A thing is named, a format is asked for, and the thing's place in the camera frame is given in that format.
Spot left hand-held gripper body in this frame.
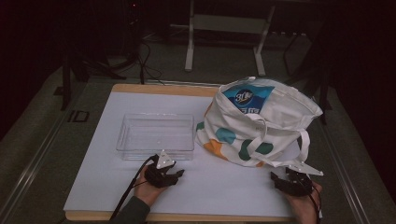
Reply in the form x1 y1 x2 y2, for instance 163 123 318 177
144 149 178 189

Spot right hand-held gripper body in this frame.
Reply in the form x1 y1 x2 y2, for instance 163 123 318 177
278 161 324 197

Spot clear plastic container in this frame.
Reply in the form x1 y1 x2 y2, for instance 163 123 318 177
116 112 195 161

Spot white dotted tote bag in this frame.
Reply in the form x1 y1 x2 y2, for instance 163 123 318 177
194 77 324 169

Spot blue snack bag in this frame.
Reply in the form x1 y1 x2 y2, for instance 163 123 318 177
222 84 276 116

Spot person's left hand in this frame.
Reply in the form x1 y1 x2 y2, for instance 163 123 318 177
134 164 169 208

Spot person's right hand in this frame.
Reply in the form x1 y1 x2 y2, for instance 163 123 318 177
281 181 323 224

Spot white table sheet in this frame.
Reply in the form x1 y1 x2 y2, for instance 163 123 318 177
63 91 322 218

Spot black stand with legs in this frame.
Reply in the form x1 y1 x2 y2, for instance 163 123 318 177
274 18 333 125

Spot black metal stand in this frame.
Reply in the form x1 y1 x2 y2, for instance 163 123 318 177
52 52 73 112

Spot black tripod stand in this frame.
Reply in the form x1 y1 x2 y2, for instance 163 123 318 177
71 0 146 86

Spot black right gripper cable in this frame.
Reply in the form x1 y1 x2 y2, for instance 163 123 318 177
306 183 322 224

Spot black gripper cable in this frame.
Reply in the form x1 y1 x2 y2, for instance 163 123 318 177
108 154 160 220
306 183 322 224

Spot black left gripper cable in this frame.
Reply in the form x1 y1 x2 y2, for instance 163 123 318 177
108 154 160 220

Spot metal floor rail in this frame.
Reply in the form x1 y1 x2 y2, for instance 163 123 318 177
0 82 90 218
311 92 372 224

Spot black floor cables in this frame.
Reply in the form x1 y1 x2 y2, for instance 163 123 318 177
136 40 166 87

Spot white desk frame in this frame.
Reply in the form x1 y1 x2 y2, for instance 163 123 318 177
169 0 276 77

